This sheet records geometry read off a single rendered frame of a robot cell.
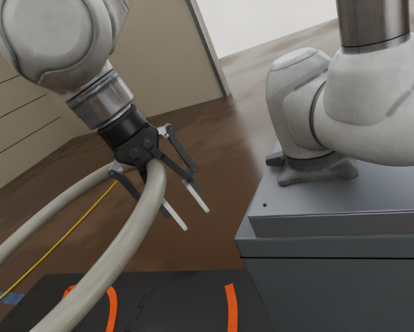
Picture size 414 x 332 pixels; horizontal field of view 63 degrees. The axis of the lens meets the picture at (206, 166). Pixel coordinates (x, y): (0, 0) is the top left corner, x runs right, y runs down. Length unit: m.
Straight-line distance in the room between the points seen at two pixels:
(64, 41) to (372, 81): 0.43
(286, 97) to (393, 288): 0.46
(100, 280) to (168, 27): 5.12
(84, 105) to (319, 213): 0.49
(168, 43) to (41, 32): 5.16
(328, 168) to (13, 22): 0.66
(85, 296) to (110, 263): 0.04
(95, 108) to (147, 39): 5.13
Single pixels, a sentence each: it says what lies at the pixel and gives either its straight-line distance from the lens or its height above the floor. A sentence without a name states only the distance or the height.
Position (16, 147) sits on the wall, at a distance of 6.94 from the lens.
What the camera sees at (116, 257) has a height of 1.10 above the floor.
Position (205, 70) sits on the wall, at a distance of 5.33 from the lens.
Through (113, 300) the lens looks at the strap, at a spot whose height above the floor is 0.02.
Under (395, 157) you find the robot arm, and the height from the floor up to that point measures 0.99.
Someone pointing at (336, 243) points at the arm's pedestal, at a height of 0.78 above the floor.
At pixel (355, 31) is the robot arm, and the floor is 1.18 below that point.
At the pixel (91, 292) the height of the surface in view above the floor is 1.09.
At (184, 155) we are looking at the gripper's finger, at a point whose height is 1.10.
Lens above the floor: 1.30
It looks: 24 degrees down
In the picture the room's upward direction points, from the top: 24 degrees counter-clockwise
